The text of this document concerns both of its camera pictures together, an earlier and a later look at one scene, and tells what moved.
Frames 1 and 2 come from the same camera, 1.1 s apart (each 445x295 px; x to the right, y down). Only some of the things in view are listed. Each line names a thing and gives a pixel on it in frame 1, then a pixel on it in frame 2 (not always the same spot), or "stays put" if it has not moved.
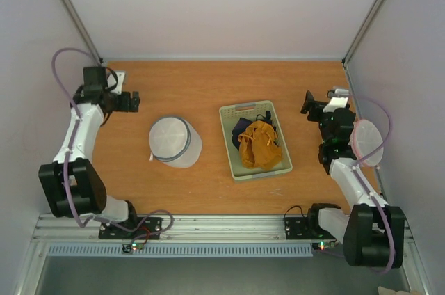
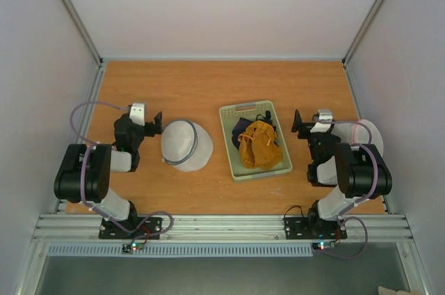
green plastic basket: (229, 114) stays put
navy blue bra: (240, 125) stays put
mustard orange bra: (259, 147) stays put
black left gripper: (127, 106) to (152, 131)
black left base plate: (135, 228) stays put
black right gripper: (313, 106) to (304, 126)
